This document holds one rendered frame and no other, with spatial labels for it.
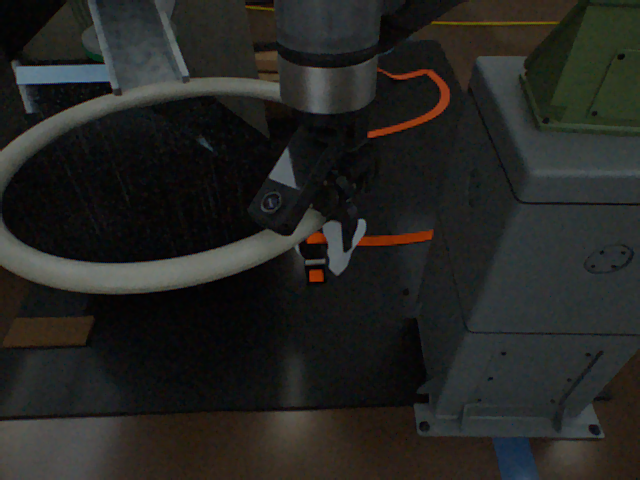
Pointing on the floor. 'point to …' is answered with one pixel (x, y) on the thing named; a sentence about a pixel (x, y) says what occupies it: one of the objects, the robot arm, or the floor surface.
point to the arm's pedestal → (527, 271)
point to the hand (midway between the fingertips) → (316, 261)
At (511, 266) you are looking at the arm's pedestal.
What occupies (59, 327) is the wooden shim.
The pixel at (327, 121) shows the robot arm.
